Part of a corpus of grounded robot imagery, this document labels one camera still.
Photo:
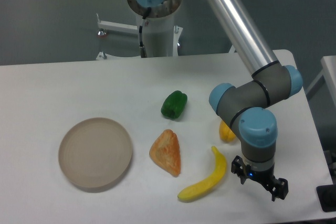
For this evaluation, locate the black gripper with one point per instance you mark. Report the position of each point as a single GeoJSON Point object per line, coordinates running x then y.
{"type": "Point", "coordinates": [261, 172]}

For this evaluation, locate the yellow bell pepper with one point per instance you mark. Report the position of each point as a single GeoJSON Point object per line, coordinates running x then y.
{"type": "Point", "coordinates": [225, 133]}

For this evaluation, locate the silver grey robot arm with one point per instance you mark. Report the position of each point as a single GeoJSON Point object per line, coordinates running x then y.
{"type": "Point", "coordinates": [244, 109]}

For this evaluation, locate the green bell pepper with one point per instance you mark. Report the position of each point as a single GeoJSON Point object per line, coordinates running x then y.
{"type": "Point", "coordinates": [174, 105]}

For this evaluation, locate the yellow banana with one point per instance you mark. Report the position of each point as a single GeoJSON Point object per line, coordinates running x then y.
{"type": "Point", "coordinates": [203, 187]}

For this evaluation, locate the black device at table edge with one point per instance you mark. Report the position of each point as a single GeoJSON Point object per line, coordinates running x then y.
{"type": "Point", "coordinates": [326, 195]}

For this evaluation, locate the orange pastry turnover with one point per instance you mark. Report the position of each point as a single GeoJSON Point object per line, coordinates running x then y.
{"type": "Point", "coordinates": [165, 152]}

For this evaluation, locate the white side table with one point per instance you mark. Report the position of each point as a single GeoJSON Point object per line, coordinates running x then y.
{"type": "Point", "coordinates": [325, 76]}

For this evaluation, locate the beige round plate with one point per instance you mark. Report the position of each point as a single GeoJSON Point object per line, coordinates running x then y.
{"type": "Point", "coordinates": [95, 154]}

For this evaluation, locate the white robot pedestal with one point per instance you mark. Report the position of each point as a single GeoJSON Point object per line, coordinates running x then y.
{"type": "Point", "coordinates": [155, 28]}

